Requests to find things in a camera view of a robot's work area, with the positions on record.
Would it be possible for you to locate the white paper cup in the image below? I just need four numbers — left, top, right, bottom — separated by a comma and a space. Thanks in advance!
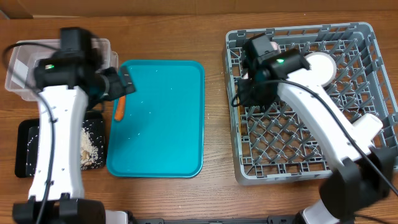
353, 113, 383, 141

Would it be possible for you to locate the wooden chopstick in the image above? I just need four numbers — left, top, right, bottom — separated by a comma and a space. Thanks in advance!
237, 106, 241, 133

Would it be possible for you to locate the black tray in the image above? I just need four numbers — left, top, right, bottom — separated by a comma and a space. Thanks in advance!
14, 112, 106, 178

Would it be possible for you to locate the large pink plate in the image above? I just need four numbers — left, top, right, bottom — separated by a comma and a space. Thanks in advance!
271, 42, 280, 52

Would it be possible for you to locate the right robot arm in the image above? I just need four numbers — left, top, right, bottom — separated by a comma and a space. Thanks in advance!
231, 34, 397, 223

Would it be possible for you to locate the teal serving tray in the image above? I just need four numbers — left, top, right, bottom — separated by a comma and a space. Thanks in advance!
106, 60, 205, 178

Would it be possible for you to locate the grey dish rack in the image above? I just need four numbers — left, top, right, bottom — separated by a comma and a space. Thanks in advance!
223, 22, 397, 185

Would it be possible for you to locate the white bowl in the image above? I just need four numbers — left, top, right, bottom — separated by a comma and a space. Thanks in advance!
305, 52, 336, 87

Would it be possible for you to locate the pile of rice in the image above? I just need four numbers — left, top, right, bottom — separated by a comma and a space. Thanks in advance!
25, 119, 106, 176

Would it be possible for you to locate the pile of peanuts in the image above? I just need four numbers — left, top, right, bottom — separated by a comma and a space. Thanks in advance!
81, 151, 92, 166

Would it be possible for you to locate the clear plastic bin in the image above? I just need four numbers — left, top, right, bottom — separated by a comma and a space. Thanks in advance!
5, 39, 118, 101

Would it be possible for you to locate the orange carrot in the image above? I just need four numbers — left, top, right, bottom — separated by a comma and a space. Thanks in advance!
114, 96, 126, 121

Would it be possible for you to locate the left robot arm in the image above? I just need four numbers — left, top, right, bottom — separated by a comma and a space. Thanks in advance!
12, 27, 136, 223

